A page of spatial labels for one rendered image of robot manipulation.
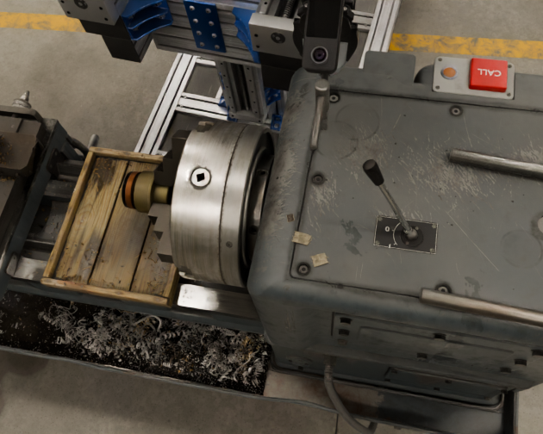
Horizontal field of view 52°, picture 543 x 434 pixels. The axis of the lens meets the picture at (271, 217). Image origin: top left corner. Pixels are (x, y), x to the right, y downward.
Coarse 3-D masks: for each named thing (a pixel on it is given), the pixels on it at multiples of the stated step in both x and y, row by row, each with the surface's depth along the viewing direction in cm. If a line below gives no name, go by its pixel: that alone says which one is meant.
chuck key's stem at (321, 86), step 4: (320, 80) 84; (324, 80) 84; (316, 84) 84; (320, 84) 84; (324, 84) 84; (328, 84) 84; (316, 88) 84; (320, 88) 83; (324, 88) 83; (328, 88) 84; (316, 92) 84; (320, 92) 84; (324, 92) 84; (328, 92) 85; (316, 96) 86; (328, 96) 86; (316, 100) 86; (328, 100) 86; (324, 104) 87; (328, 104) 88; (324, 108) 88; (328, 108) 89; (324, 112) 89; (324, 116) 90; (324, 120) 91; (324, 124) 92; (324, 128) 93
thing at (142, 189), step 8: (128, 176) 110; (136, 176) 110; (144, 176) 109; (152, 176) 109; (128, 184) 108; (136, 184) 108; (144, 184) 108; (152, 184) 107; (128, 192) 108; (136, 192) 108; (144, 192) 107; (152, 192) 107; (160, 192) 108; (168, 192) 108; (128, 200) 109; (136, 200) 108; (144, 200) 108; (152, 200) 108; (160, 200) 108; (168, 200) 113; (136, 208) 110; (144, 208) 109
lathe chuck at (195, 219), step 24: (192, 144) 97; (216, 144) 97; (192, 168) 95; (216, 168) 94; (192, 192) 94; (216, 192) 94; (192, 216) 94; (216, 216) 94; (192, 240) 96; (216, 240) 95; (192, 264) 99; (216, 264) 98
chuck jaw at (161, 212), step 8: (152, 208) 108; (160, 208) 107; (168, 208) 107; (152, 216) 107; (160, 216) 107; (168, 216) 106; (160, 224) 106; (168, 224) 106; (160, 232) 105; (168, 232) 105; (160, 240) 104; (168, 240) 104; (160, 248) 103; (168, 248) 103; (160, 256) 104; (168, 256) 103
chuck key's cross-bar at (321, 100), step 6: (324, 78) 86; (318, 96) 85; (324, 96) 85; (318, 102) 84; (324, 102) 85; (318, 108) 84; (318, 114) 83; (318, 120) 83; (318, 126) 82; (312, 132) 82; (318, 132) 82; (312, 138) 82; (318, 138) 82; (312, 144) 81
